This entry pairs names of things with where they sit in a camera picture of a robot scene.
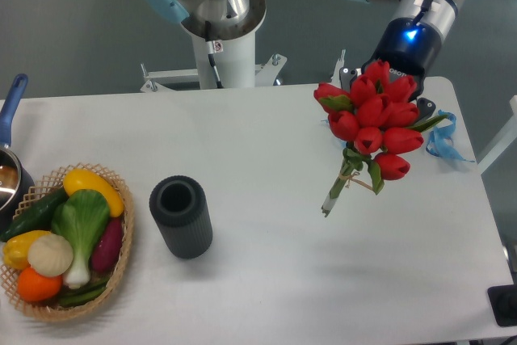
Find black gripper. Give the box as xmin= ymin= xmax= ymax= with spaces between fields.
xmin=338 ymin=18 xmax=442 ymax=125

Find red tulip bouquet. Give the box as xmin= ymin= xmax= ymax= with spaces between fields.
xmin=313 ymin=60 xmax=446 ymax=216

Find blue ribbon strip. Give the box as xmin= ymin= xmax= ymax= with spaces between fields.
xmin=426 ymin=110 xmax=475 ymax=162

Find dark grey ribbed vase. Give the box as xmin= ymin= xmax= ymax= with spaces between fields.
xmin=149 ymin=175 xmax=213 ymax=259

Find black device at edge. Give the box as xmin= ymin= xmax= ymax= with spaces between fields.
xmin=487 ymin=284 xmax=517 ymax=327

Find woven wicker basket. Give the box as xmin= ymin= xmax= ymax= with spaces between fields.
xmin=1 ymin=162 xmax=135 ymax=322

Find purple sweet potato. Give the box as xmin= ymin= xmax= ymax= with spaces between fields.
xmin=90 ymin=218 xmax=123 ymax=273

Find green bok choy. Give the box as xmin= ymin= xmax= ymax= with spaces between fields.
xmin=51 ymin=189 xmax=110 ymax=289

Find dark green cucumber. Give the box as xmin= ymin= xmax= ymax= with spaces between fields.
xmin=1 ymin=187 xmax=68 ymax=242

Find white garlic bulb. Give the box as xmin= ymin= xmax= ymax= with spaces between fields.
xmin=27 ymin=234 xmax=74 ymax=277

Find green bean pods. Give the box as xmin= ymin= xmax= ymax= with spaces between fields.
xmin=57 ymin=277 xmax=109 ymax=308

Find yellow bell pepper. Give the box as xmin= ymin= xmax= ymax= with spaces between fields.
xmin=2 ymin=230 xmax=51 ymax=270

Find orange fruit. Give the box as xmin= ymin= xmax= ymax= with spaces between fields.
xmin=17 ymin=267 xmax=62 ymax=302

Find white frame at right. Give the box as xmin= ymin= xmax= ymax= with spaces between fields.
xmin=477 ymin=95 xmax=517 ymax=175

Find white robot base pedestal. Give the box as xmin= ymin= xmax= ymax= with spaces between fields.
xmin=141 ymin=0 xmax=287 ymax=92

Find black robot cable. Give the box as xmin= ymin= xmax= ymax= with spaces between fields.
xmin=204 ymin=20 xmax=225 ymax=90

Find blue handled saucepan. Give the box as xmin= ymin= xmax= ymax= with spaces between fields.
xmin=1 ymin=74 xmax=34 ymax=232

